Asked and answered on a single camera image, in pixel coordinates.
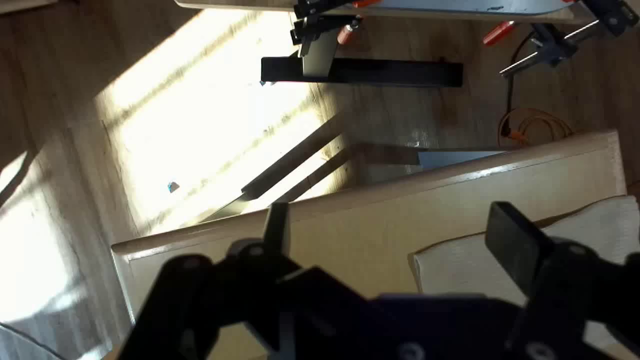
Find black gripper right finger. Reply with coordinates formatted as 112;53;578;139
484;202;596;295

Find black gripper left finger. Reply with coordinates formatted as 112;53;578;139
226;202;298;280

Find beige folded cloth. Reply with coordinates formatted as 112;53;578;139
415;196;640;305

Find wooden dining table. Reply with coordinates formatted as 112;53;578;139
112;129;627;360

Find black stand base bar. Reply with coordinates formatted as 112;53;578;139
260;58;464;88

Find black bar clamp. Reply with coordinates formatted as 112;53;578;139
501;0;640;77

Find orange cable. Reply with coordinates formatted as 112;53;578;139
499;105;576;145

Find orange handled clamp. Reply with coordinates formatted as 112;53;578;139
482;20;517;46

